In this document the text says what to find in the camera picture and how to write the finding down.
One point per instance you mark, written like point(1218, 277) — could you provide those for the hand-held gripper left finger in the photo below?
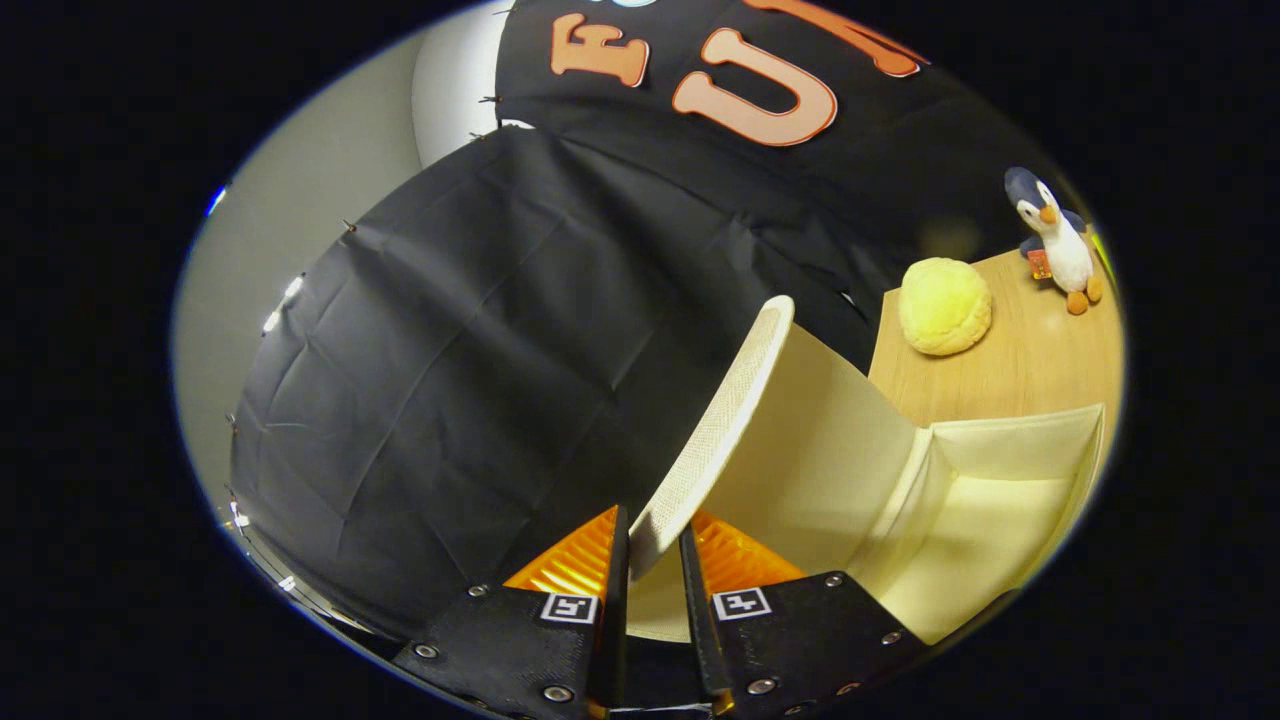
point(617, 600)

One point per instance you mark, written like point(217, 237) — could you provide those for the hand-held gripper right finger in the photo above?
point(697, 610)

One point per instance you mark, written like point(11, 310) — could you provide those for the beige fabric storage box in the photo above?
point(820, 450)

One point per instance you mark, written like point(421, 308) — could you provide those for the yellow plush bun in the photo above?
point(945, 305)

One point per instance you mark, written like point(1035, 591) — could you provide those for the penguin plush toy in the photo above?
point(1062, 250)

